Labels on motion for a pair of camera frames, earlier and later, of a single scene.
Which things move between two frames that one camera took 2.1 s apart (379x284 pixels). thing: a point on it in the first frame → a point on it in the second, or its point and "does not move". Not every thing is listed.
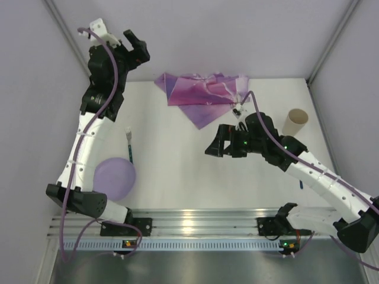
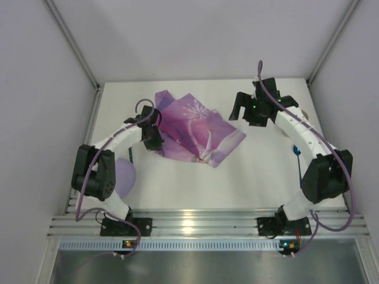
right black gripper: x=225 y=141 → x=244 y=107
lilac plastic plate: x=114 y=176 does not move
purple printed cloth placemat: x=204 y=97 → x=192 y=131
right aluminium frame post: x=353 y=6 does not move
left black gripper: x=137 y=51 → x=153 y=139
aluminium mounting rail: x=206 y=223 does not move
